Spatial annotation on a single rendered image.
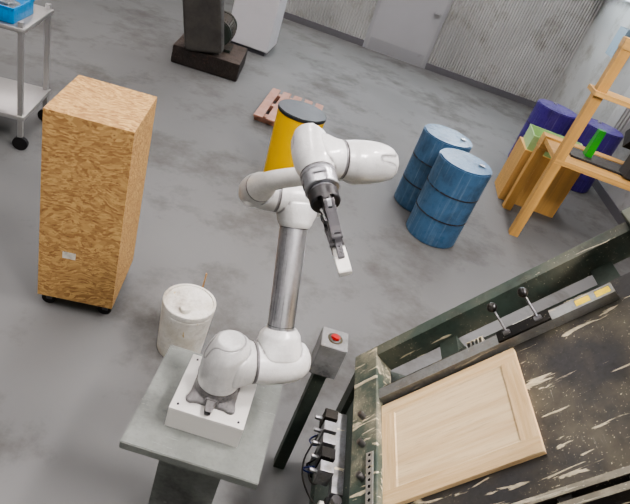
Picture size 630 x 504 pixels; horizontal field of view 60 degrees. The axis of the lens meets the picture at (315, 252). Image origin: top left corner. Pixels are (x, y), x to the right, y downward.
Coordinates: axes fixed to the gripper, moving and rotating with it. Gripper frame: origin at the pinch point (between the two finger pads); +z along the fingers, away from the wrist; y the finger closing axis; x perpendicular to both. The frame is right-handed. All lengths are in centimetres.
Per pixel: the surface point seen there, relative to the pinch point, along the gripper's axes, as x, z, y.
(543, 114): 386, -439, -437
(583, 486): 51, 50, -49
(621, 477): 59, 50, -44
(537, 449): 50, 36, -66
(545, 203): 321, -292, -434
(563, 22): 608, -763, -547
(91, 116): -87, -154, -75
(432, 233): 136, -211, -324
